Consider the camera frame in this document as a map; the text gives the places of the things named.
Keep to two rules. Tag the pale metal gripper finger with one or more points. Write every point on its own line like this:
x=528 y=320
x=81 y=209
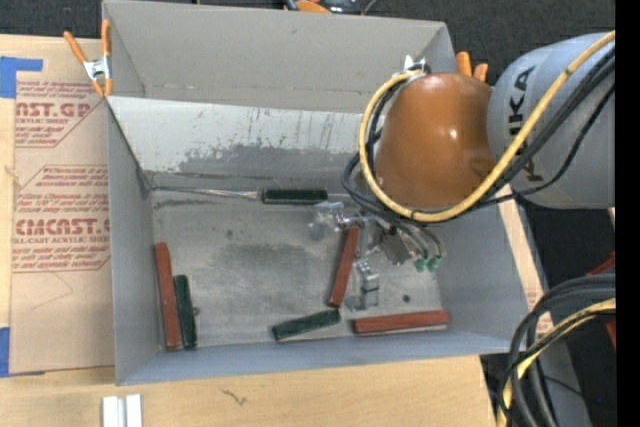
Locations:
x=368 y=286
x=336 y=216

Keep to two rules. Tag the red-brown flat block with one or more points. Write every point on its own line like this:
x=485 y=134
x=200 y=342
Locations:
x=400 y=322
x=166 y=300
x=345 y=267

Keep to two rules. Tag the dark green flat block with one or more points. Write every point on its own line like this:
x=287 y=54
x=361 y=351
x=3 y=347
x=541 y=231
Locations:
x=185 y=312
x=306 y=325
x=295 y=196

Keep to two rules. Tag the grey metal bin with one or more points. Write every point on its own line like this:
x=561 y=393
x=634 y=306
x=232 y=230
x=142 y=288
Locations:
x=250 y=265

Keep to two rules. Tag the brown cardboard board red print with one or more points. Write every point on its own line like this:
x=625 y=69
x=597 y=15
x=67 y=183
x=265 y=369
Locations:
x=60 y=305

